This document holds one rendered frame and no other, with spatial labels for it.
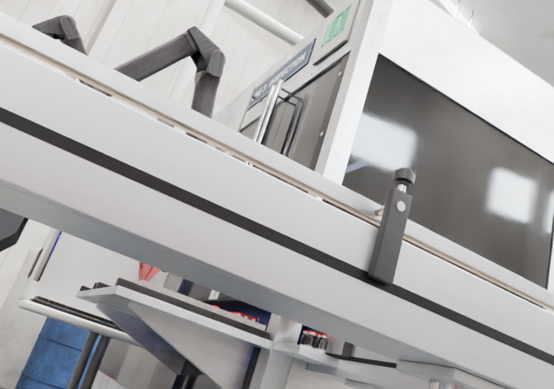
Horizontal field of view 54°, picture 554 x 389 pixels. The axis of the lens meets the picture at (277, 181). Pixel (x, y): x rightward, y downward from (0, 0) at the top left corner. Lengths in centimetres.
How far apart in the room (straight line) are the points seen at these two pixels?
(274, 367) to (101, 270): 108
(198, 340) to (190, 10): 566
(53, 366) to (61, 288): 261
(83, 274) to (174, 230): 184
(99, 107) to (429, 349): 37
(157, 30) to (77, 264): 449
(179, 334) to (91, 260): 95
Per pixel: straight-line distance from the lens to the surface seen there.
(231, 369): 145
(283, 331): 139
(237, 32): 707
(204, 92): 145
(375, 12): 180
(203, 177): 45
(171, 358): 192
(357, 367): 125
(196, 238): 44
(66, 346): 482
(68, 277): 226
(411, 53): 183
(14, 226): 139
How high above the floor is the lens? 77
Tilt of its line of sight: 21 degrees up
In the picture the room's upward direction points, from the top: 18 degrees clockwise
